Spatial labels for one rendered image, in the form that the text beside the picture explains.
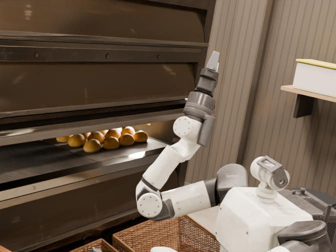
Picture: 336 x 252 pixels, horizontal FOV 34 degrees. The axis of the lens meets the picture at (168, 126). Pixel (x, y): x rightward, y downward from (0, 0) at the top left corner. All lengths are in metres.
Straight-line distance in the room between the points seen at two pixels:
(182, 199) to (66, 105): 0.59
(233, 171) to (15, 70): 0.80
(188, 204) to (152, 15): 0.98
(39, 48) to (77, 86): 0.25
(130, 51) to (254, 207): 1.02
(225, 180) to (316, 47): 3.57
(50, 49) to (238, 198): 0.84
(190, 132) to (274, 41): 3.71
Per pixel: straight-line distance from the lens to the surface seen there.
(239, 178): 1.74
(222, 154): 5.50
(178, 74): 2.68
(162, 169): 1.73
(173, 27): 2.55
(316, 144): 5.25
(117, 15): 2.23
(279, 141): 5.37
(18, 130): 1.76
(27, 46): 1.90
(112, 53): 2.23
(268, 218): 1.49
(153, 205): 1.72
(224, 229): 1.63
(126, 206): 2.56
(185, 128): 1.70
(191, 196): 1.75
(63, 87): 2.06
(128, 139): 2.72
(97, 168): 2.33
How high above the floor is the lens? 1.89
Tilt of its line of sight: 12 degrees down
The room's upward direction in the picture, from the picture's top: 9 degrees clockwise
